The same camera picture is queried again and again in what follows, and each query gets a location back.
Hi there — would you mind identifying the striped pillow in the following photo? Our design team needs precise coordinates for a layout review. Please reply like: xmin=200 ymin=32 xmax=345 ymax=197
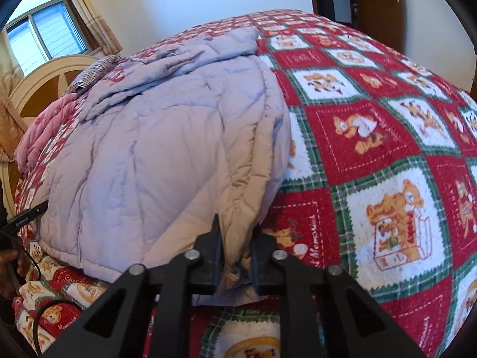
xmin=71 ymin=55 xmax=120 ymax=92

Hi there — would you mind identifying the window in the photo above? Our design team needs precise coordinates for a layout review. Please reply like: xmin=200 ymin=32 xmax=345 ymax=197
xmin=4 ymin=0 xmax=90 ymax=77

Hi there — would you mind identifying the red checked printed blanket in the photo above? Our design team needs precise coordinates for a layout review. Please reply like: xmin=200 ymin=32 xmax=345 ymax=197
xmin=11 ymin=9 xmax=477 ymax=358

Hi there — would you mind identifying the brown wooden door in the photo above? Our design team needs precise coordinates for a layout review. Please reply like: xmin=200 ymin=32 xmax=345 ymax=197
xmin=352 ymin=0 xmax=405 ymax=53

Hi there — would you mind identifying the narrow beige floral curtain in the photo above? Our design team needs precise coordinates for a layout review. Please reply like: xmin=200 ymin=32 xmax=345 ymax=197
xmin=67 ymin=0 xmax=123 ymax=56

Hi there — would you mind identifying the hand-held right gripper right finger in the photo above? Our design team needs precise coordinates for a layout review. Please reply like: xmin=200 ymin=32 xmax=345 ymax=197
xmin=250 ymin=227 xmax=425 ymax=358

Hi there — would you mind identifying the folded pink quilt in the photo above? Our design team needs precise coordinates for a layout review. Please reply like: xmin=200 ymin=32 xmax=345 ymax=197
xmin=15 ymin=93 xmax=80 ymax=172

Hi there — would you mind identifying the lilac quilted puffer jacket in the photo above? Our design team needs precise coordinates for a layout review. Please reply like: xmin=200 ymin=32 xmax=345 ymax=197
xmin=37 ymin=26 xmax=292 ymax=301

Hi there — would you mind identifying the black cable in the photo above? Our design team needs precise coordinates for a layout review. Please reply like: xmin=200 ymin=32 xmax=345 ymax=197
xmin=22 ymin=246 xmax=80 ymax=356

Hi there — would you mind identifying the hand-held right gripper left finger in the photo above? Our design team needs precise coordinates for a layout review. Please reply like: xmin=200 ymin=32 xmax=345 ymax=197
xmin=43 ymin=214 xmax=223 ymax=358

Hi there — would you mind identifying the cream wooden headboard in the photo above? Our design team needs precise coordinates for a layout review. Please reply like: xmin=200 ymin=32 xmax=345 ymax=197
xmin=0 ymin=55 xmax=100 ymax=213

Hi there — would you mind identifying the person's left hand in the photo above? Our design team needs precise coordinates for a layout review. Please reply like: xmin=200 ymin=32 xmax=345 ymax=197
xmin=0 ymin=249 xmax=28 ymax=301

